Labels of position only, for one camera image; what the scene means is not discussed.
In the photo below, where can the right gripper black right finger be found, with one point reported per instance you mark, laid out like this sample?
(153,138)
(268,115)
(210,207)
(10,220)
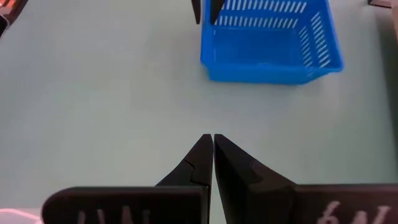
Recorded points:
(245,180)

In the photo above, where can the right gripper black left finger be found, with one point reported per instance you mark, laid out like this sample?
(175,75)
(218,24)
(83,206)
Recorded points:
(192,174)

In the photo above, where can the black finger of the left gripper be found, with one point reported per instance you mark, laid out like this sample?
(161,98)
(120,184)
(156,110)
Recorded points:
(216,9)
(196,11)

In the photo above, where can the blue slotted plastic basket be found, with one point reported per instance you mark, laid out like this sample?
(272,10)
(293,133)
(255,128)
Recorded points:
(264,46)

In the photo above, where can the black metal rig frame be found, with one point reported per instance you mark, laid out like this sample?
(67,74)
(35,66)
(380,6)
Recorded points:
(2,26)

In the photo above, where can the green table mat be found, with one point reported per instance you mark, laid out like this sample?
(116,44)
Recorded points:
(93,109)

